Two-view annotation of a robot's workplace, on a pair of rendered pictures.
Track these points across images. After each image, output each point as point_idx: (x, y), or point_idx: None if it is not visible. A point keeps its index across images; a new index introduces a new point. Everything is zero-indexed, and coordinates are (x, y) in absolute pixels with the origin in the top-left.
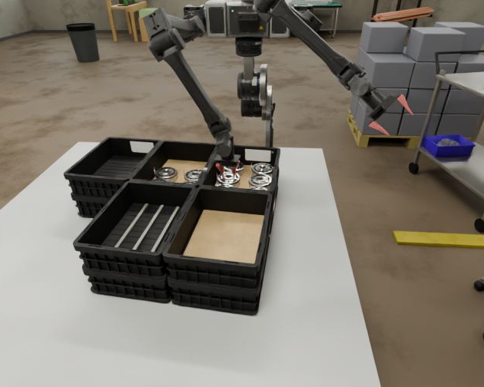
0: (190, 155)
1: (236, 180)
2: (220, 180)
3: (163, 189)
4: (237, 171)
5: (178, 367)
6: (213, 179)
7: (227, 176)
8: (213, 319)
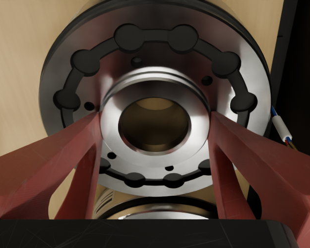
0: None
1: (50, 75)
2: (224, 39)
3: None
4: (112, 210)
5: None
6: (303, 85)
7: (176, 138)
8: None
